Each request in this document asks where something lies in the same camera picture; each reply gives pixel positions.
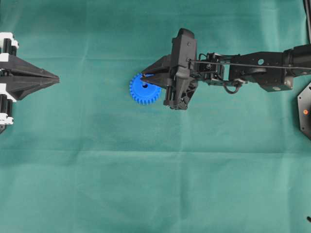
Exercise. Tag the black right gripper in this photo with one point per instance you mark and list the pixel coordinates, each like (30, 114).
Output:
(179, 84)

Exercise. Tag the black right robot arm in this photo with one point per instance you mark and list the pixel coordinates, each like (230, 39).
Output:
(272, 71)

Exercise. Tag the blue plastic gear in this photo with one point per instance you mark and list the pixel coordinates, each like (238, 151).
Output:
(143, 93)

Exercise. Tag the green table cloth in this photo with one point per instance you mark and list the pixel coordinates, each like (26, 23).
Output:
(83, 157)

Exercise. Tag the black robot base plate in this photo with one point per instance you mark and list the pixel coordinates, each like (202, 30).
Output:
(304, 110)

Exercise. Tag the black frame bar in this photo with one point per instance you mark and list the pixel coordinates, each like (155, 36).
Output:
(307, 8)

